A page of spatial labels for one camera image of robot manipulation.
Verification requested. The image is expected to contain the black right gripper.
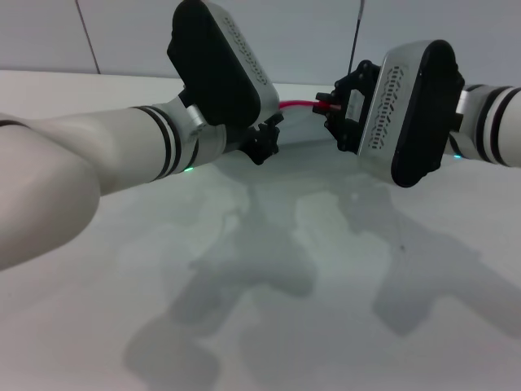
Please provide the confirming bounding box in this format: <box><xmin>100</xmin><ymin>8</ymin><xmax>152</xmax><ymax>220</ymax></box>
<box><xmin>316</xmin><ymin>59</ymin><xmax>383</xmax><ymax>153</ymax></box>

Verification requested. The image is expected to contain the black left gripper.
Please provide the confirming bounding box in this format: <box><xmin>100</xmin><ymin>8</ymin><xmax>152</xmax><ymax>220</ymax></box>
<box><xmin>224</xmin><ymin>112</ymin><xmax>285</xmax><ymax>165</ymax></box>

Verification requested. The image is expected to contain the clear red-zip document bag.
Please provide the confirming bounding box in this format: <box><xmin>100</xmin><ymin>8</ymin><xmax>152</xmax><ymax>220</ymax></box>
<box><xmin>276</xmin><ymin>99</ymin><xmax>344</xmax><ymax>146</ymax></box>

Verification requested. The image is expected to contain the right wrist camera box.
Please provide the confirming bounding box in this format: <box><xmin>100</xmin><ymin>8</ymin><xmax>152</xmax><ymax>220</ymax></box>
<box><xmin>357</xmin><ymin>39</ymin><xmax>466</xmax><ymax>189</ymax></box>

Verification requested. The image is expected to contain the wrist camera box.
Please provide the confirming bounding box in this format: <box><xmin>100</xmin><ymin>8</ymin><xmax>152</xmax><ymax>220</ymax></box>
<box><xmin>165</xmin><ymin>0</ymin><xmax>280</xmax><ymax>127</ymax></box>
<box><xmin>357</xmin><ymin>39</ymin><xmax>466</xmax><ymax>189</ymax></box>

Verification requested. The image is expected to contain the thin black wall cable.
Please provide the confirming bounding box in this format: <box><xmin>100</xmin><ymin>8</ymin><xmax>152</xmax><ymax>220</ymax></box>
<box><xmin>348</xmin><ymin>0</ymin><xmax>366</xmax><ymax>77</ymax></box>

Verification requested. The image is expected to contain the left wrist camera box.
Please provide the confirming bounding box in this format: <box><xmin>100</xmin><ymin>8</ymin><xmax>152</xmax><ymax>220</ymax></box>
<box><xmin>165</xmin><ymin>0</ymin><xmax>280</xmax><ymax>127</ymax></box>

